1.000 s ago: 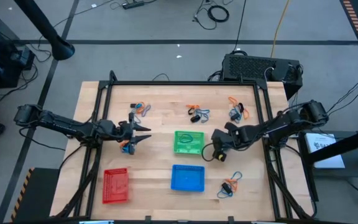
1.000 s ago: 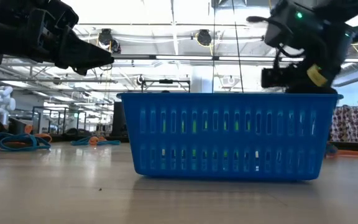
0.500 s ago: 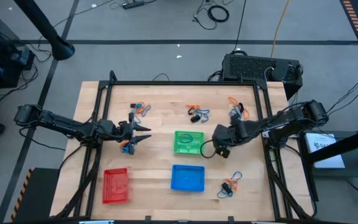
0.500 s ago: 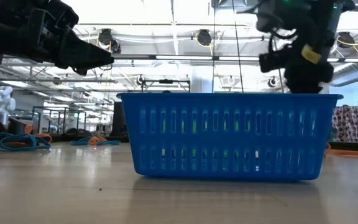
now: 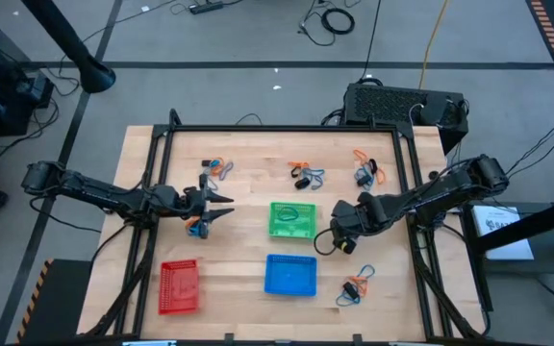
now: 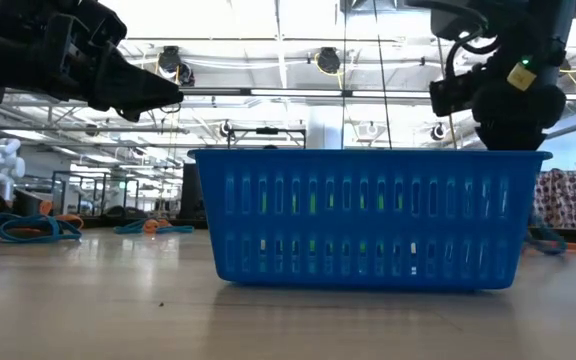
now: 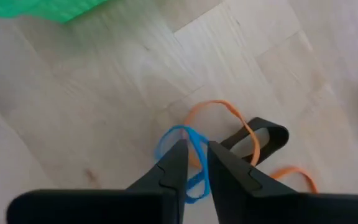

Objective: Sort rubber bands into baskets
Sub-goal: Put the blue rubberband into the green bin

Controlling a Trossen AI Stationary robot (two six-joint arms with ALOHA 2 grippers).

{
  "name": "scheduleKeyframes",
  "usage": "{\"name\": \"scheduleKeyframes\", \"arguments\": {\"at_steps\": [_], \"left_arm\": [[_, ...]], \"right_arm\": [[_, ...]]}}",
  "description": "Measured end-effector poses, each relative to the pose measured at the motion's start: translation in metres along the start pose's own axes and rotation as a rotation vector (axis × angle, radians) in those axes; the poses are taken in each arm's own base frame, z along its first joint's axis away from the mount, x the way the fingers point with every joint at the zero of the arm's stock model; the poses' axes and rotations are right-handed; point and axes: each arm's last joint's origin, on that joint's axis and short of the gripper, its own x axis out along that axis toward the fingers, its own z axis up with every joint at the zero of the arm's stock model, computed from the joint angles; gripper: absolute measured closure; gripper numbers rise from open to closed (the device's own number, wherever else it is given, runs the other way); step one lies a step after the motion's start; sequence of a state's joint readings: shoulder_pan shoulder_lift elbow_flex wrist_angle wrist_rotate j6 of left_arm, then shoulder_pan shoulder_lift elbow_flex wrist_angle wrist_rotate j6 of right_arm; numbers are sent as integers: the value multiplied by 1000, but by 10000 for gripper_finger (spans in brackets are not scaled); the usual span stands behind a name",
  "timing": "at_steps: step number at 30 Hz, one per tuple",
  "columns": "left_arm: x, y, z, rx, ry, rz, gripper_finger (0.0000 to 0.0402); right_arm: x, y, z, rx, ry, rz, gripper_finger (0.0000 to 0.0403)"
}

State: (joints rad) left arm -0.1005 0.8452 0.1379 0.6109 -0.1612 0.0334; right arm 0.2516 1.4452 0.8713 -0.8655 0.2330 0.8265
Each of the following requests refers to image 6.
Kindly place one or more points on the blue plastic basket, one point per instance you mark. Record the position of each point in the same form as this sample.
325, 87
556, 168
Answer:
368, 165

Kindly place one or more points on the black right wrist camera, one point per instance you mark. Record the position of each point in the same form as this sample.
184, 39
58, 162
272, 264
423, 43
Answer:
450, 97

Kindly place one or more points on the black upright panel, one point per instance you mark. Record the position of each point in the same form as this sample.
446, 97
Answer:
192, 192

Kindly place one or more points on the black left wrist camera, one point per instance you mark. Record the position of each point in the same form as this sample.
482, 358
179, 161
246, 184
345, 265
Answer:
98, 20

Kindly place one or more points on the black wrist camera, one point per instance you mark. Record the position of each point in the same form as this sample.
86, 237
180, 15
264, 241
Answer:
98, 20
450, 97

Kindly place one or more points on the black background rig frame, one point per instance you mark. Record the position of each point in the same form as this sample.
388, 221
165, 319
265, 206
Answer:
267, 131

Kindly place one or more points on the black background box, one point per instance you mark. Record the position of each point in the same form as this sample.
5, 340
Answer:
28, 202

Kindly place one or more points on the floral patterned cloth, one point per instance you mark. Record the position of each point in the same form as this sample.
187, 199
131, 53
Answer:
565, 200

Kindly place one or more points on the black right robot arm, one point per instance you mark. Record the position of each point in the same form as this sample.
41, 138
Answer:
555, 30

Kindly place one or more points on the white robot figure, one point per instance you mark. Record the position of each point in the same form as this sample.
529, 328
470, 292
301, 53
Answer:
5, 162

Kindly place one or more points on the long ceiling light bar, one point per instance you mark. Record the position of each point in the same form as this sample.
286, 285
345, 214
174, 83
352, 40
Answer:
293, 92

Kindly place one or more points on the orange rubber band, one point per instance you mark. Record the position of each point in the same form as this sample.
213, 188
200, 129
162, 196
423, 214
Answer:
18, 231
150, 226
70, 218

